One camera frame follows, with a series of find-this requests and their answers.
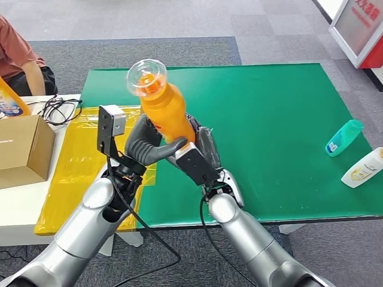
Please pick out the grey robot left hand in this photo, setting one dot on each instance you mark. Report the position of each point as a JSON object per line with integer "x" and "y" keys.
{"x": 140, "y": 142}

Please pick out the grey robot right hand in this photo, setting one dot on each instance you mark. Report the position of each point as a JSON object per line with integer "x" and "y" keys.
{"x": 208, "y": 146}

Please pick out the orange bottle with clear cap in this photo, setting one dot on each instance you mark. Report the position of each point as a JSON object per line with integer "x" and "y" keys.
{"x": 170, "y": 111}

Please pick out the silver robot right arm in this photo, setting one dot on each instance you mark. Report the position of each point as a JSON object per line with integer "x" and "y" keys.
{"x": 248, "y": 237}

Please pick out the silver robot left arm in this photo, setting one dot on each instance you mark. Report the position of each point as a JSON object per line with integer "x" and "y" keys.
{"x": 84, "y": 226}

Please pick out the orange detergent bottle blue label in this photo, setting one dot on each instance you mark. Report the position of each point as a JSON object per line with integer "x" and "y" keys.
{"x": 10, "y": 103}

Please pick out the teal plastic bottle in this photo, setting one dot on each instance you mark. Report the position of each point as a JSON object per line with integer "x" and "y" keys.
{"x": 344, "y": 138}

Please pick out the white shampoo bottle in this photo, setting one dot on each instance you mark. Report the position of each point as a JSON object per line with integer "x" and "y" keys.
{"x": 363, "y": 168}

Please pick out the green table mat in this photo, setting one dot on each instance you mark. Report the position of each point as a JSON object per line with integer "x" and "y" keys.
{"x": 269, "y": 119}

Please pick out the yellow film wrapped cardboard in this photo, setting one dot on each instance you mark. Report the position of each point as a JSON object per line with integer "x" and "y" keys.
{"x": 69, "y": 174}

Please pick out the brown cardboard box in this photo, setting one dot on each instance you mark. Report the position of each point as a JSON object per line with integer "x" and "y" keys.
{"x": 20, "y": 146}

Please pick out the white table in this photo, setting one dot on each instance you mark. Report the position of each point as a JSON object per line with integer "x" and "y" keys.
{"x": 15, "y": 208}

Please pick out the seated person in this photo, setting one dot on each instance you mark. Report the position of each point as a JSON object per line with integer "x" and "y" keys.
{"x": 13, "y": 51}

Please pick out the white framed sign board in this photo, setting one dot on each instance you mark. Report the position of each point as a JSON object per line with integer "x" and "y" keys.
{"x": 359, "y": 27}

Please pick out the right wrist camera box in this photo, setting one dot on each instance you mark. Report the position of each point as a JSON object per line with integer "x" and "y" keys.
{"x": 196, "y": 164}

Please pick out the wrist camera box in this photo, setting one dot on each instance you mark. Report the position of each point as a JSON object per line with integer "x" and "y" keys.
{"x": 196, "y": 164}
{"x": 115, "y": 121}

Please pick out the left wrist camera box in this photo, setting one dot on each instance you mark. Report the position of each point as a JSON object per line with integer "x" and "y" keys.
{"x": 115, "y": 121}

